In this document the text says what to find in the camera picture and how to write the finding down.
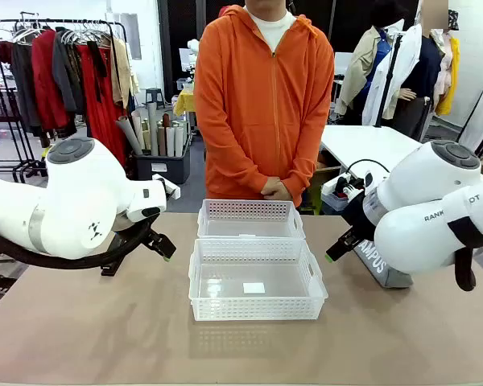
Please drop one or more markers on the mannequin in navy top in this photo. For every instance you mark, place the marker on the mannequin in navy top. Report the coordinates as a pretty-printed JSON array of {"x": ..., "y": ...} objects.
[{"x": 426, "y": 68}]

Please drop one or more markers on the black metal clothes rack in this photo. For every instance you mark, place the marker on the black metal clothes rack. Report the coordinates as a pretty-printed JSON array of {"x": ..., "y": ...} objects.
[{"x": 12, "y": 100}]

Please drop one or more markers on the white perforated plastic basket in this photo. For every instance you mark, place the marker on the white perforated plastic basket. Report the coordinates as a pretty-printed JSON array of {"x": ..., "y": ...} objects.
[{"x": 249, "y": 223}]

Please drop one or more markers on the mannequin in beige coat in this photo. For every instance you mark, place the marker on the mannequin in beige coat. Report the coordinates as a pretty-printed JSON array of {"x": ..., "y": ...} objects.
[{"x": 364, "y": 68}]

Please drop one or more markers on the tall grey cardboard tube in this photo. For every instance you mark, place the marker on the tall grey cardboard tube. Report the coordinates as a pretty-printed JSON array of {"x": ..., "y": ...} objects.
[{"x": 151, "y": 128}]

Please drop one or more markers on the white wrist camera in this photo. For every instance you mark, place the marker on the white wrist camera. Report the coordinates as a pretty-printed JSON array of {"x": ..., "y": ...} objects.
[
  {"x": 352, "y": 186},
  {"x": 168, "y": 188}
]

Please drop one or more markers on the cardboard box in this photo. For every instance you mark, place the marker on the cardboard box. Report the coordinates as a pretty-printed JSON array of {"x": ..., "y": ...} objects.
[{"x": 328, "y": 169}]

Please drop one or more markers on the person in orange hoodie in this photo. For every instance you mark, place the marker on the person in orange hoodie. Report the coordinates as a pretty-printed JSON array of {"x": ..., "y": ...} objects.
[{"x": 261, "y": 100}]

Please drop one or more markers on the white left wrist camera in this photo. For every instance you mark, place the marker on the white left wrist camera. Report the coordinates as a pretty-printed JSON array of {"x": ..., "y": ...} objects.
[{"x": 168, "y": 188}]

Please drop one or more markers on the yellow garment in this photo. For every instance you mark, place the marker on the yellow garment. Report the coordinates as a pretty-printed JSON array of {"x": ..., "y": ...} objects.
[{"x": 452, "y": 72}]

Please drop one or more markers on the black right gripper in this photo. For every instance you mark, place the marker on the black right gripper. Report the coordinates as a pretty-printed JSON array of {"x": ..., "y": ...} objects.
[{"x": 360, "y": 219}]

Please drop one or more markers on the long red dress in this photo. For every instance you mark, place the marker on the long red dress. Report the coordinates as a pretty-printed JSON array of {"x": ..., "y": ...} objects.
[{"x": 100, "y": 104}]

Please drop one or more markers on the black stool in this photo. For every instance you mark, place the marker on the black stool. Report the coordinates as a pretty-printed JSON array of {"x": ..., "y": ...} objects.
[{"x": 153, "y": 96}]

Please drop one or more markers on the black handbag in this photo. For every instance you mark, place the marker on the black handbag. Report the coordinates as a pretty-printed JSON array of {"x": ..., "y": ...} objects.
[{"x": 410, "y": 118}]

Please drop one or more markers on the white basket with label sticker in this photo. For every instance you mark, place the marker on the white basket with label sticker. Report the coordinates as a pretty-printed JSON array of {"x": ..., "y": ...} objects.
[{"x": 257, "y": 281}]

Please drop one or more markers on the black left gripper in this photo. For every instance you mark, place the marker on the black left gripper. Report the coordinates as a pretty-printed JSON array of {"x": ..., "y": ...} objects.
[{"x": 122, "y": 223}]

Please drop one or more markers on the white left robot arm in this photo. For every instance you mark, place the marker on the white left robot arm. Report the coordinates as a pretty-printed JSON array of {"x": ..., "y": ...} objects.
[{"x": 76, "y": 193}]

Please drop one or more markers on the black storage bin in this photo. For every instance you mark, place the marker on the black storage bin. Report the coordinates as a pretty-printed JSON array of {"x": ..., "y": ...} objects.
[{"x": 165, "y": 169}]

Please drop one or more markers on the person's left hand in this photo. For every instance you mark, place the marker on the person's left hand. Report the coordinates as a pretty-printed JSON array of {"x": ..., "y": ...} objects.
[{"x": 283, "y": 187}]

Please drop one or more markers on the white coat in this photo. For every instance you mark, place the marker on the white coat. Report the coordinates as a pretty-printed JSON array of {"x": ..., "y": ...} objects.
[{"x": 404, "y": 68}]

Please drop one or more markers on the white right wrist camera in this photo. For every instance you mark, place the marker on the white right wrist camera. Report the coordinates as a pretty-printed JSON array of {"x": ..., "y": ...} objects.
[{"x": 352, "y": 186}]

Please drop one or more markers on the white table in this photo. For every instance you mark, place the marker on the white table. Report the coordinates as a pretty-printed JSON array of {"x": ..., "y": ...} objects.
[{"x": 366, "y": 144}]

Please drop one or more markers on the grey paper roll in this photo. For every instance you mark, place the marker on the grey paper roll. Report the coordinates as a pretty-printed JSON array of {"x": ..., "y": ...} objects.
[{"x": 129, "y": 134}]

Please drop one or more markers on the black tripod pole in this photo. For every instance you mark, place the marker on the black tripod pole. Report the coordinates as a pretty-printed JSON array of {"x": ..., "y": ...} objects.
[{"x": 388, "y": 80}]

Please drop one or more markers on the person's left forearm orange sleeve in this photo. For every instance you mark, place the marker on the person's left forearm orange sleeve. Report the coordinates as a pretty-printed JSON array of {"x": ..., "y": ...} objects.
[{"x": 310, "y": 161}]

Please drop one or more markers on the person's right hand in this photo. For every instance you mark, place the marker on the person's right hand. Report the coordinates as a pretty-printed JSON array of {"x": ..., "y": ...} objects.
[{"x": 269, "y": 192}]

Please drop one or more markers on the grey CAMPUS pouch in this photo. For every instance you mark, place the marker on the grey CAMPUS pouch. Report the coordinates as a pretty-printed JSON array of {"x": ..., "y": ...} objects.
[{"x": 376, "y": 265}]

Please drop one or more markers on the white paper roll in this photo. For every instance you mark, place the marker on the white paper roll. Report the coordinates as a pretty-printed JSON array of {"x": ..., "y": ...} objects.
[{"x": 178, "y": 140}]

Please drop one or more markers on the clear box with red contents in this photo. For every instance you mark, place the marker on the clear box with red contents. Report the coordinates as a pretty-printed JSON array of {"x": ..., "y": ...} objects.
[{"x": 332, "y": 197}]

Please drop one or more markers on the grey jacket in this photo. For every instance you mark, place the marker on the grey jacket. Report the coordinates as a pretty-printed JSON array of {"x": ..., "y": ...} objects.
[{"x": 66, "y": 72}]

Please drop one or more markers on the dark red jacket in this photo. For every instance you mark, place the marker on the dark red jacket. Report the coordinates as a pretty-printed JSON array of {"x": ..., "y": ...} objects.
[{"x": 46, "y": 80}]

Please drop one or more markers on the beige garment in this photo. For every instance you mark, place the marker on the beige garment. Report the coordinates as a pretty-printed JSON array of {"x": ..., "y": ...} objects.
[{"x": 122, "y": 72}]

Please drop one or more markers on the yellow cloth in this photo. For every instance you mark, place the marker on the yellow cloth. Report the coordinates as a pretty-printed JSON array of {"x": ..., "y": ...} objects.
[{"x": 184, "y": 102}]

